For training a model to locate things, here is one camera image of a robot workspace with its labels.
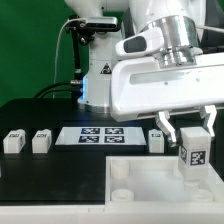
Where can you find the black camera on stand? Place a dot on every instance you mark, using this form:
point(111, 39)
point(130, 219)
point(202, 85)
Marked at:
point(94, 24)

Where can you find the white front rail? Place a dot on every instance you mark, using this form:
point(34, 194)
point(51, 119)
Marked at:
point(136, 214)

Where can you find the white square tabletop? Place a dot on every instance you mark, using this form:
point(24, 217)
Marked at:
point(157, 179)

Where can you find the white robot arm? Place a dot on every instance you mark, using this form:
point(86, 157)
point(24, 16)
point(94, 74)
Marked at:
point(173, 32)

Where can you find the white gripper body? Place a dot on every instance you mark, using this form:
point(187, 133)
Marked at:
point(140, 88)

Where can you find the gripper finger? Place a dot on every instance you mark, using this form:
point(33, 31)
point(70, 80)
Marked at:
point(162, 121)
point(208, 114)

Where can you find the white sheet with markers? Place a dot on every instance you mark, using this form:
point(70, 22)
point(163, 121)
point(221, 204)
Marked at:
point(101, 136)

